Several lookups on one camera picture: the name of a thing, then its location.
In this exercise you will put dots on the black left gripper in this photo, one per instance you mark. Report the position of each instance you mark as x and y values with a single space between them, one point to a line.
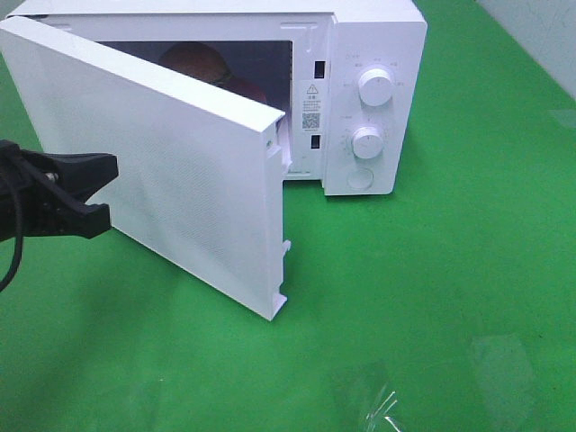
58 206

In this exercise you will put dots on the burger with lettuce and tomato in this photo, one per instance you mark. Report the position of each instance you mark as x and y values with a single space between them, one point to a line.
197 60

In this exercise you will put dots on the round door release button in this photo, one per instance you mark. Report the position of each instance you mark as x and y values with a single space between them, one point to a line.
360 179

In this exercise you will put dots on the white microwave knob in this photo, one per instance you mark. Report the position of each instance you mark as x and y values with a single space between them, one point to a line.
367 142
375 86

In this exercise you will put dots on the pink round plate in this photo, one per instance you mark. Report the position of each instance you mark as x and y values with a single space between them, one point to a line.
242 87

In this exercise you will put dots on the white microwave oven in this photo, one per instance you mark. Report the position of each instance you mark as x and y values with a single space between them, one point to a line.
306 56

